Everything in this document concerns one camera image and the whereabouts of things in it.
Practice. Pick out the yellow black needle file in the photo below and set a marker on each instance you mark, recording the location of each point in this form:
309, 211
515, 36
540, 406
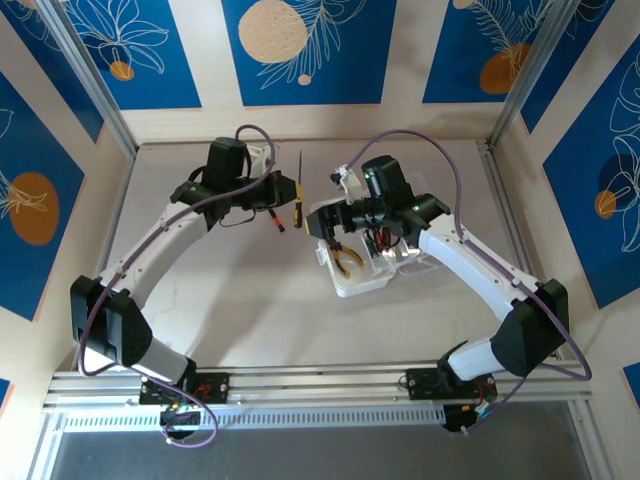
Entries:
298, 205

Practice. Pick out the yellow black needle nose pliers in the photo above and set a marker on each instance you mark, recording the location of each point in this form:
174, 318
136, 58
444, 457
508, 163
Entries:
345, 257

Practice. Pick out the orange black precision screwdriver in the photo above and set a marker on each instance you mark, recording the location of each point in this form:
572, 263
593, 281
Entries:
276, 220

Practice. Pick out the ratchet wrench red outline grip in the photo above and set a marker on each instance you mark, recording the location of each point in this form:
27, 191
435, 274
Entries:
385, 240

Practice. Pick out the translucent white plastic tool box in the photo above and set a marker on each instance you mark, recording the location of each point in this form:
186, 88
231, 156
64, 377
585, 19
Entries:
357, 285

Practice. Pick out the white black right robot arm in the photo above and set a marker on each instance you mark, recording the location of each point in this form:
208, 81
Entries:
465, 260

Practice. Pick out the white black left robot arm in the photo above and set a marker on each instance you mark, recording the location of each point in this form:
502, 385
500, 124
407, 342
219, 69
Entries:
150, 255

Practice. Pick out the aluminium side rail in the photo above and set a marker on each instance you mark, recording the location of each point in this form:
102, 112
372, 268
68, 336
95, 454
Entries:
121, 200
502, 192

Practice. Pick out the aluminium corner post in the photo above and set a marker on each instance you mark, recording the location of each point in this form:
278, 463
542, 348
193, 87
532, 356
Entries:
530, 75
105, 105

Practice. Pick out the aluminium front frame beam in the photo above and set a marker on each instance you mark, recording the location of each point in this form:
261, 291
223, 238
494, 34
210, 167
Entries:
320, 387

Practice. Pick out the aluminium lower frame bar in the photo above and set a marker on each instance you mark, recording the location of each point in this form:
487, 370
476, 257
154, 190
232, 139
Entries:
45, 450
585, 445

